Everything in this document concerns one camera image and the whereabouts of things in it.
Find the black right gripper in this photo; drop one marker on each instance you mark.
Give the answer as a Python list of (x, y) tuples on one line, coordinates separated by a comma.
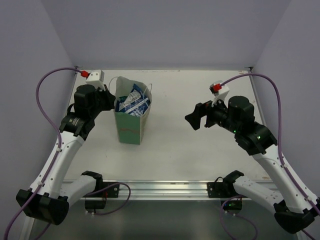
[(202, 109)]

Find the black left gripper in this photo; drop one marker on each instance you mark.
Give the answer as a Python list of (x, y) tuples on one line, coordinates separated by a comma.
[(108, 97)]

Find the green paper gift bag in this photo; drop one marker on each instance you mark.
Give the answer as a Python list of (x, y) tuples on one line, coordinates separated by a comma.
[(130, 129)]

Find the blue white snack packet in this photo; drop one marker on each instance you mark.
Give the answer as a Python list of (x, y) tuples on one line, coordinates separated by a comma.
[(136, 103)]

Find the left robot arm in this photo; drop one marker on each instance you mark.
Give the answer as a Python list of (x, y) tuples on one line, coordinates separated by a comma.
[(46, 199)]

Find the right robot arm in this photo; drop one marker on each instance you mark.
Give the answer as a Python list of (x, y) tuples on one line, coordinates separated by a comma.
[(293, 206)]

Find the green snack packet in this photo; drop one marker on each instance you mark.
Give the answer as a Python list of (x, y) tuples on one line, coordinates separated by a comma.
[(122, 98)]

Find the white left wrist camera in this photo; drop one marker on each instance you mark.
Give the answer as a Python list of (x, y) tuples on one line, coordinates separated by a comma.
[(96, 79)]

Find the aluminium mounting rail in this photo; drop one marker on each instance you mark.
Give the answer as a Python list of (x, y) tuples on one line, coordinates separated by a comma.
[(162, 190)]

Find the black right base bracket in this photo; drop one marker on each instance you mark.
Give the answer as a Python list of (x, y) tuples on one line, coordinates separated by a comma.
[(217, 190)]

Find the black base bracket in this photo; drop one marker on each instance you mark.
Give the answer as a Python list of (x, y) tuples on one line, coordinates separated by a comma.
[(111, 192), (217, 190)]

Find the black left base bracket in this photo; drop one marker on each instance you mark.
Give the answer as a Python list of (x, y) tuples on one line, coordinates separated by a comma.
[(111, 192)]

